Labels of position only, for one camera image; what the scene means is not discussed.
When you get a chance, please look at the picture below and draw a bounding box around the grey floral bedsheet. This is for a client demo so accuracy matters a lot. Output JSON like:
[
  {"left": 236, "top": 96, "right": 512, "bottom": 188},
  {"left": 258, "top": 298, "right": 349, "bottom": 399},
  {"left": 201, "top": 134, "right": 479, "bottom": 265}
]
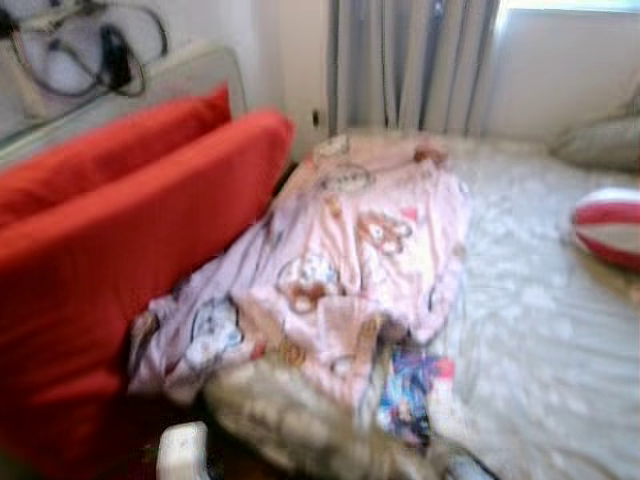
[{"left": 200, "top": 130, "right": 640, "bottom": 480}]

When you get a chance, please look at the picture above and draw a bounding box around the colourful comic book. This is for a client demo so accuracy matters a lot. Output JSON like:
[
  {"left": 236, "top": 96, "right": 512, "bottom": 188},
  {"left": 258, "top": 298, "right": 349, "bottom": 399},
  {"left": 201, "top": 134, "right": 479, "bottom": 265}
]
[{"left": 375, "top": 345, "right": 456, "bottom": 451}]

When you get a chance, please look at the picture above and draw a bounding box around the pink cartoon bear blanket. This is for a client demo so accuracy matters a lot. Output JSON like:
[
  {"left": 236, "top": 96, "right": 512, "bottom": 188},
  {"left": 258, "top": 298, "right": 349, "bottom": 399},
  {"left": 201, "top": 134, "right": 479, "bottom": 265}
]
[{"left": 125, "top": 132, "right": 473, "bottom": 406}]

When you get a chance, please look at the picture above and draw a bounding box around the red white striped bolster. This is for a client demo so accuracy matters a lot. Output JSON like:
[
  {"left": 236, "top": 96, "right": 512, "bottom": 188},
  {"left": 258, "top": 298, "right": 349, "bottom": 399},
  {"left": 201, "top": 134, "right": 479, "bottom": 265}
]
[{"left": 570, "top": 187, "right": 640, "bottom": 271}]

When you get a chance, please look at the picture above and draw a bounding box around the grey pillow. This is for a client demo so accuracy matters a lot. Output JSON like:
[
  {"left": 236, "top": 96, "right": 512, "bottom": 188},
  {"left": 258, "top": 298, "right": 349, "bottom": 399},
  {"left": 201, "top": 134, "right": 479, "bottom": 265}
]
[{"left": 550, "top": 112, "right": 640, "bottom": 173}]

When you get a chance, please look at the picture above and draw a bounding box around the bright window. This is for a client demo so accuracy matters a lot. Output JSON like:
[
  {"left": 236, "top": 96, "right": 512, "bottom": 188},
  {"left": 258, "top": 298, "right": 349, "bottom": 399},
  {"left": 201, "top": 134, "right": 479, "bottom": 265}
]
[{"left": 497, "top": 0, "right": 640, "bottom": 13}]

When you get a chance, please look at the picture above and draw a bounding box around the white upright mattress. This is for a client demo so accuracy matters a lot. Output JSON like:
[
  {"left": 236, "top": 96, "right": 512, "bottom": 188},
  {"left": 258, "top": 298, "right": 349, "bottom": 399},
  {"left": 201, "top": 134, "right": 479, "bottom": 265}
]
[{"left": 0, "top": 40, "right": 249, "bottom": 166}]

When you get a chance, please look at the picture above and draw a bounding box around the large red covered mattress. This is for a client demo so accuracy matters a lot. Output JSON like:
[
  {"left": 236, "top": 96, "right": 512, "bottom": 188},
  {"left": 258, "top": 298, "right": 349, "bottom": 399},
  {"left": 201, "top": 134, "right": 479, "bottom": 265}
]
[{"left": 0, "top": 108, "right": 296, "bottom": 480}]

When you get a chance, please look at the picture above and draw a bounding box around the flat red covered cushion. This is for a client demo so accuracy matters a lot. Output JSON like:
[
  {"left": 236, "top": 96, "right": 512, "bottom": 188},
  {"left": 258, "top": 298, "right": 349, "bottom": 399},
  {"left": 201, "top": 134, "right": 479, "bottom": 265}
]
[{"left": 0, "top": 84, "right": 233, "bottom": 226}]

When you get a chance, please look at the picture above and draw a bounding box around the white plastic device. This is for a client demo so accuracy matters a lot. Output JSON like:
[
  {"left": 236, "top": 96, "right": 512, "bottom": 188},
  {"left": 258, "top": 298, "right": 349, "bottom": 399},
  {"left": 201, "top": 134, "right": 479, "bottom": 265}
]
[{"left": 0, "top": 12, "right": 71, "bottom": 119}]

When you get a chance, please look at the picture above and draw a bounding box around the black power adapter cable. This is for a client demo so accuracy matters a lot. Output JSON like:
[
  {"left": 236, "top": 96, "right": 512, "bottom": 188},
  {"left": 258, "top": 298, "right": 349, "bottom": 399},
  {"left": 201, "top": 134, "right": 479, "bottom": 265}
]
[{"left": 0, "top": 0, "right": 169, "bottom": 99}]

